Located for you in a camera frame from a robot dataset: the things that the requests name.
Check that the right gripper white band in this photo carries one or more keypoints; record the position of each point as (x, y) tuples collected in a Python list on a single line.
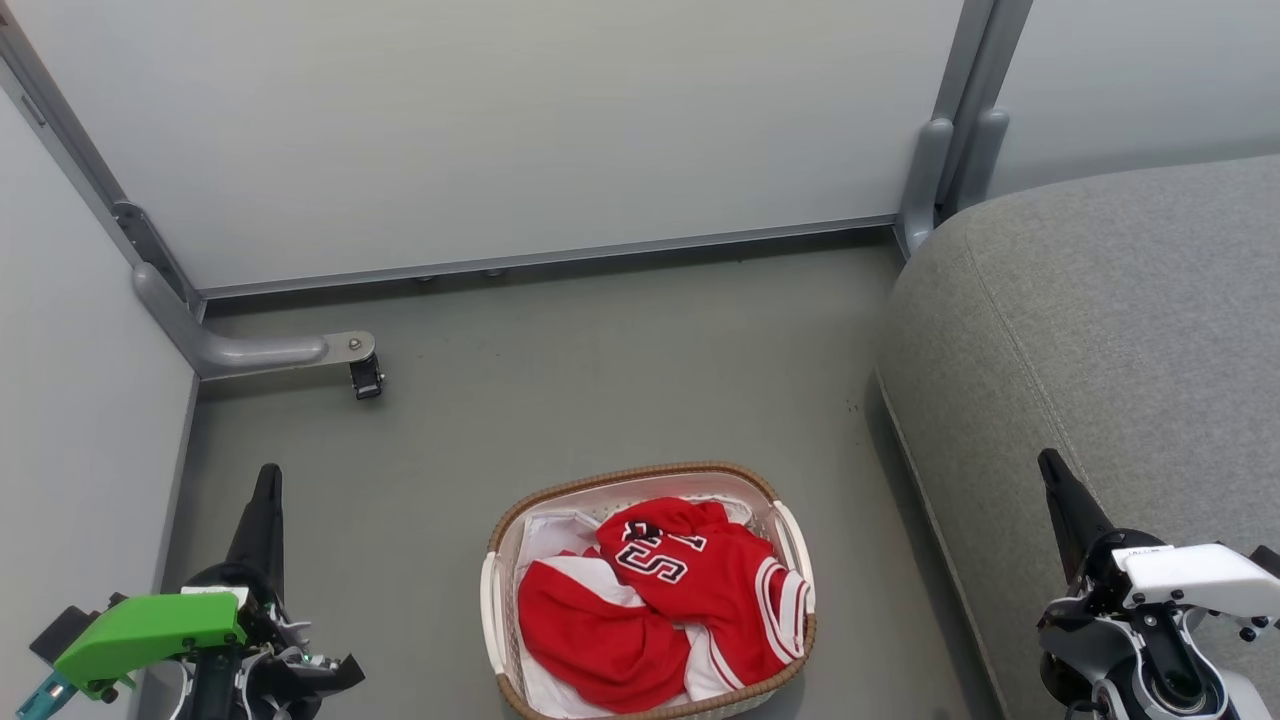
[(1200, 575)]

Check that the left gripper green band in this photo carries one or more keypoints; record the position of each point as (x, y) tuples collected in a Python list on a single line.
[(150, 625)]

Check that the plain red garment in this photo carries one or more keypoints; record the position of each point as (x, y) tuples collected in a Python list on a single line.
[(590, 640)]

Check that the red numbered basketball jersey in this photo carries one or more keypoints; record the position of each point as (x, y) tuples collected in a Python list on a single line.
[(715, 590)]

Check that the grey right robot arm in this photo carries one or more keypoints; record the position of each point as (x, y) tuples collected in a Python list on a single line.
[(1120, 665)]

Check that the grey fabric sofa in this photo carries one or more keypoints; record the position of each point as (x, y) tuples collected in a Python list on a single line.
[(1100, 330)]

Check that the grey partition foot with caster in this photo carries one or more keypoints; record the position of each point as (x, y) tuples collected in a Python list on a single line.
[(250, 352)]

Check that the black caster wheel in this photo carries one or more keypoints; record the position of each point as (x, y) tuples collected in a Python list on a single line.
[(366, 378)]

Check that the white woven laundry basket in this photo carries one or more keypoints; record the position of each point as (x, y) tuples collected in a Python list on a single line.
[(500, 600)]

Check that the white basket liner cloth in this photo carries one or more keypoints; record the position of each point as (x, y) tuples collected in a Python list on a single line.
[(555, 535)]

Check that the grey partition post bracket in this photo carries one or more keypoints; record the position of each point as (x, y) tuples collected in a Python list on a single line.
[(925, 180)]

